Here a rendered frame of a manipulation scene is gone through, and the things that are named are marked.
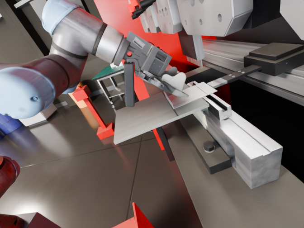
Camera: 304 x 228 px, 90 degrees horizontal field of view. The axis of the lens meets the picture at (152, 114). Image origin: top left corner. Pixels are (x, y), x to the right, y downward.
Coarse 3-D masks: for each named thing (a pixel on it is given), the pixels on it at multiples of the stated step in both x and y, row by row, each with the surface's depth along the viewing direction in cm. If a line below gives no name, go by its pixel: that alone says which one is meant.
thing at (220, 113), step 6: (210, 96) 42; (216, 96) 40; (210, 102) 38; (216, 102) 39; (222, 102) 37; (210, 108) 39; (216, 108) 36; (222, 108) 36; (228, 108) 35; (216, 114) 37; (222, 114) 35; (228, 114) 36
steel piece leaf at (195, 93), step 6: (186, 90) 48; (192, 90) 46; (198, 90) 45; (168, 96) 49; (174, 96) 47; (192, 96) 44; (198, 96) 42; (174, 102) 44; (180, 102) 43; (186, 102) 42; (174, 108) 42
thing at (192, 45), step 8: (184, 32) 37; (184, 40) 40; (192, 40) 35; (200, 40) 35; (184, 48) 42; (192, 48) 37; (200, 48) 35; (192, 56) 38; (200, 56) 36; (200, 64) 38
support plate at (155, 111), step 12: (156, 96) 52; (132, 108) 51; (144, 108) 48; (156, 108) 46; (168, 108) 43; (180, 108) 41; (192, 108) 39; (204, 108) 39; (120, 120) 47; (132, 120) 45; (144, 120) 42; (156, 120) 40; (168, 120) 39; (120, 132) 42; (132, 132) 40; (144, 132) 39
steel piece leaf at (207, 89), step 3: (198, 84) 48; (201, 84) 48; (204, 84) 47; (198, 87) 47; (201, 87) 46; (204, 87) 45; (207, 87) 45; (210, 87) 44; (204, 90) 44; (207, 90) 43; (210, 90) 43; (213, 90) 42; (216, 90) 42; (207, 93) 42; (210, 93) 42
